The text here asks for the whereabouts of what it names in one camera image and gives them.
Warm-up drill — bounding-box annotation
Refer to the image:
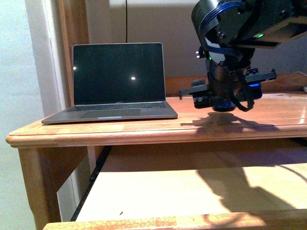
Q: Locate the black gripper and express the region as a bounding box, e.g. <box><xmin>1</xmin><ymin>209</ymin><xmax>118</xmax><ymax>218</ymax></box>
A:
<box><xmin>179</xmin><ymin>69</ymin><xmax>277</xmax><ymax>112</ymax></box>

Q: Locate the wooden desk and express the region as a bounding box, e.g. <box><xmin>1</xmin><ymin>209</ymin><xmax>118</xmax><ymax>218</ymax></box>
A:
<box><xmin>6</xmin><ymin>73</ymin><xmax>307</xmax><ymax>230</ymax></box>

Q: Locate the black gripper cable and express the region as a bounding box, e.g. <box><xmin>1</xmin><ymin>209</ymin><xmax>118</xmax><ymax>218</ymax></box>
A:
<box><xmin>229</xmin><ymin>70</ymin><xmax>255</xmax><ymax>113</ymax></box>

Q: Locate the black hanging wall cable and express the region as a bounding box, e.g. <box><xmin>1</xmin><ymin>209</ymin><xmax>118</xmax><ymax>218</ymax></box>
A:
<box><xmin>125</xmin><ymin>0</ymin><xmax>129</xmax><ymax>44</ymax></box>

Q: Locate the pull-out keyboard tray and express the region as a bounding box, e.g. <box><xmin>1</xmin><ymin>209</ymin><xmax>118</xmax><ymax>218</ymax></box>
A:
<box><xmin>46</xmin><ymin>163</ymin><xmax>307</xmax><ymax>230</ymax></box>

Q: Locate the grey open laptop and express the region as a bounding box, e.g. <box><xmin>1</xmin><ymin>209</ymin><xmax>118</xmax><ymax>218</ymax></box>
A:
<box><xmin>42</xmin><ymin>43</ymin><xmax>177</xmax><ymax>125</ymax></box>

